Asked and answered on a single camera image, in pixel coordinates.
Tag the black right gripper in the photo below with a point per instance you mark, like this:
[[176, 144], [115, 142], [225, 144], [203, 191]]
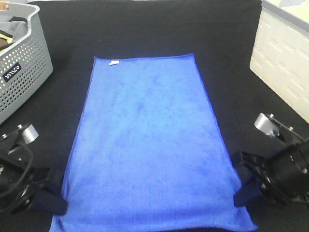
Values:
[[279, 179]]

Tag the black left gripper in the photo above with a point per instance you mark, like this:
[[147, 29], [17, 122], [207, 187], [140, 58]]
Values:
[[24, 185]]

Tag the blue microfiber towel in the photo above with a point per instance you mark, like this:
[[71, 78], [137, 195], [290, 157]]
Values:
[[148, 154]]

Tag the grey perforated plastic basket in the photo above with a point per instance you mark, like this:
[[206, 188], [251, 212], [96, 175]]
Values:
[[25, 65]]

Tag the white plastic storage crate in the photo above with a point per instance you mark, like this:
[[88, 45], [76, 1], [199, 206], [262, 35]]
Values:
[[280, 56]]

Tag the yellow black cloth in basket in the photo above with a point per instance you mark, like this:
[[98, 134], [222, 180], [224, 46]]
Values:
[[5, 38]]

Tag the grey cloth in basket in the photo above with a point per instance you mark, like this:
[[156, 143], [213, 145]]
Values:
[[17, 29]]

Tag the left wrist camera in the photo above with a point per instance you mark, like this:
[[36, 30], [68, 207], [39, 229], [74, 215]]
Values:
[[28, 133]]

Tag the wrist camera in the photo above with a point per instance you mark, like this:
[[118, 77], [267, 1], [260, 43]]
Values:
[[266, 126], [28, 133]]

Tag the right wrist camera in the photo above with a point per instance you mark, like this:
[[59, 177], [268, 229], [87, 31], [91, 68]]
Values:
[[266, 126]]

